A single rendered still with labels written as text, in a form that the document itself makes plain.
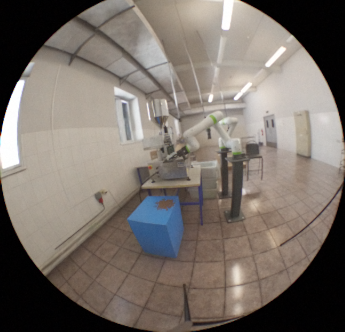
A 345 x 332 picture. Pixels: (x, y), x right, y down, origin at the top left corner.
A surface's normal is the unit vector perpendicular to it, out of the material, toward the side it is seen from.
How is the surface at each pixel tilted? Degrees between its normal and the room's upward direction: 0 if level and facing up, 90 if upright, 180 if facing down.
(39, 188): 90
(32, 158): 90
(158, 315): 0
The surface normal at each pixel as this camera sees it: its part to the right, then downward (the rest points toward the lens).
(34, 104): 0.96, -0.11
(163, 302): -0.17, -0.97
